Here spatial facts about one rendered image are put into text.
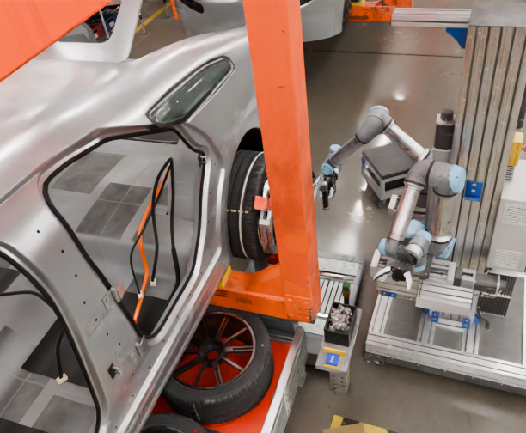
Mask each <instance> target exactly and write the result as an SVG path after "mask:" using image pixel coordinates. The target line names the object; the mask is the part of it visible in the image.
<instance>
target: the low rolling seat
mask: <svg viewBox="0 0 526 433"><path fill-rule="evenodd" d="M366 164H367V165H368V166H367V167H366ZM414 165H415V164H414V159H413V158H412V157H411V156H409V155H408V154H407V153H406V152H404V151H403V150H402V149H401V148H399V147H398V146H397V145H396V144H395V143H388V144H384V145H381V146H378V147H375V148H371V149H365V150H363V151H362V154H361V174H362V175H363V177H364V178H365V179H366V182H367V183H369V185H370V186H371V188H372V189H373V190H374V192H375V193H376V195H377V196H378V197H379V199H380V201H379V203H378V206H379V207H381V208H382V207H383V206H384V205H385V203H386V199H388V198H391V197H392V194H394V195H398V196H400V195H401V194H402V192H403V189H404V186H405V184H404V179H405V177H406V175H407V173H408V171H409V170H410V169H411V167H412V166H414Z"/></svg>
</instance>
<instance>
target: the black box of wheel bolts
mask: <svg viewBox="0 0 526 433"><path fill-rule="evenodd" d="M357 307H358V306H353V305H349V304H344V303H340V302H332V305H331V308H330V310H329V313H328V316H327V320H326V323H325V326H324V328H323V330H324V339H325V342H327V343H331V344H335V345H342V346H345V347H349V346H350V343H351V340H352V335H353V331H354V328H355V326H356V321H357Z"/></svg>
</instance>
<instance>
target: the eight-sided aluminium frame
mask: <svg viewBox="0 0 526 433"><path fill-rule="evenodd" d="M268 194H269V185H268V180H266V183H265V186H264V193H263V197H266V198H268ZM259 228H260V234H261V240H262V245H263V251H264V253H271V254H278V247H277V243H276V245H275V243H274V237H273V231H272V210H271V211H268V214H267V217H266V211H265V210H262V211H261V212H260V223H259ZM266 229H267V235H268V241H269V245H268V241H267V236H266Z"/></svg>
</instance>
